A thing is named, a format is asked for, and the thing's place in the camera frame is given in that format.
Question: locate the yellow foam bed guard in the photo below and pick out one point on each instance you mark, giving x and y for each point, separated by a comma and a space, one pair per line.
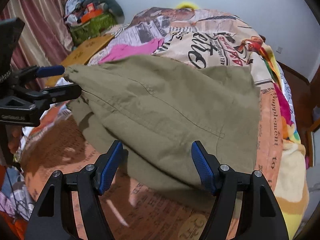
187, 5

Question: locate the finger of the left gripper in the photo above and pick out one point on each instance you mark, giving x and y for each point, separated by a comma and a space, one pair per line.
33, 72
55, 94

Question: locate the grey neck pillow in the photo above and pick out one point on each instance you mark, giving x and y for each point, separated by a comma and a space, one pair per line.
110, 6

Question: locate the colourful striped fleece blanket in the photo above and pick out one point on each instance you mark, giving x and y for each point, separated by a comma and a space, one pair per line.
281, 157

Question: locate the green storage bag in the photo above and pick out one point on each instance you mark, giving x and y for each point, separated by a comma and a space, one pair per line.
92, 28

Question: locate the pink folded garment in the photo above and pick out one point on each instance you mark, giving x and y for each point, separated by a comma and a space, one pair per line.
121, 51

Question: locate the person's hand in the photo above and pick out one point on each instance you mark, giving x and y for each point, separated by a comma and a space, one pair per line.
14, 142

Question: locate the printed newspaper pattern blanket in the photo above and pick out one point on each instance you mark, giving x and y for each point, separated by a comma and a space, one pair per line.
199, 38

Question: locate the orange box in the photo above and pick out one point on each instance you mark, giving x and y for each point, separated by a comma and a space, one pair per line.
92, 14

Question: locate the wall power socket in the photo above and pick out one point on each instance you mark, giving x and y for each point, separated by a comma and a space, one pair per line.
279, 50

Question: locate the wooden lap desk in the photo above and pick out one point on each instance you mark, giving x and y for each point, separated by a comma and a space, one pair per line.
83, 53

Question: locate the olive green pants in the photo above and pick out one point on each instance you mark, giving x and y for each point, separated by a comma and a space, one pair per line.
157, 107

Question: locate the striped red gold curtain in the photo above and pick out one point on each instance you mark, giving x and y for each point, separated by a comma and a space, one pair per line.
45, 39

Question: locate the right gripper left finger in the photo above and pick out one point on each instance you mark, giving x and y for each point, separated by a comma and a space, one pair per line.
67, 196

